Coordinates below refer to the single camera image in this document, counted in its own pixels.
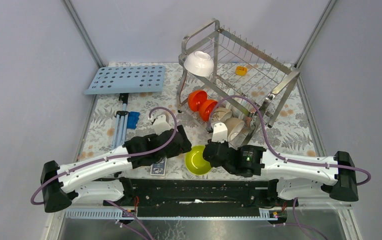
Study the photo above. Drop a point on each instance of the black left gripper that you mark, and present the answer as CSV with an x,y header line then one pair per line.
x,y
184,148

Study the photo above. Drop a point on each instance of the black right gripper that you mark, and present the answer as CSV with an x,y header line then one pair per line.
x,y
225,143

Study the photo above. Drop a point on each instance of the yellow-green plastic bowl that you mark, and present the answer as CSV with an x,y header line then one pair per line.
x,y
194,161

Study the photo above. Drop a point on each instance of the white plastic bowl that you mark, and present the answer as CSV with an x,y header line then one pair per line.
x,y
199,63

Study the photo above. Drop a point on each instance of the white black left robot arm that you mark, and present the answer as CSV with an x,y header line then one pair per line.
x,y
63,185

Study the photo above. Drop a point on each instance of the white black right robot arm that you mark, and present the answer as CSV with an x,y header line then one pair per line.
x,y
296,176

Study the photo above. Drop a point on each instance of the stainless steel dish rack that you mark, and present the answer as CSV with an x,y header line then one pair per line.
x,y
266,95

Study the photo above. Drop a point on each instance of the blue playing card deck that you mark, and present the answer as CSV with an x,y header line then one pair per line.
x,y
158,168

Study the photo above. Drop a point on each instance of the patterned beige ceramic bowl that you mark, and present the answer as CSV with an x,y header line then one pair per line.
x,y
220,115

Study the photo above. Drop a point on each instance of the orange bowl front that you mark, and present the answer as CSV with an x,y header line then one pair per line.
x,y
206,108

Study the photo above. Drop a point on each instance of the orange bowl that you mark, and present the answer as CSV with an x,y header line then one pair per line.
x,y
196,98
206,108

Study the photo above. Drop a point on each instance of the orange bowl rear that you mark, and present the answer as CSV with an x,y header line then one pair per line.
x,y
196,98

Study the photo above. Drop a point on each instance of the light blue folded tripod stand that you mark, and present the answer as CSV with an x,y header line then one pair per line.
x,y
121,120

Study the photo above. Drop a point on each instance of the light blue perforated tray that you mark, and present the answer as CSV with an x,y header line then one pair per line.
x,y
127,79

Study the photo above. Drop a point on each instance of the small yellow cup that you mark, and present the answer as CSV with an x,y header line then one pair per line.
x,y
241,71

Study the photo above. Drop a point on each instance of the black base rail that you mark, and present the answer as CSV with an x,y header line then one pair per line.
x,y
200,198

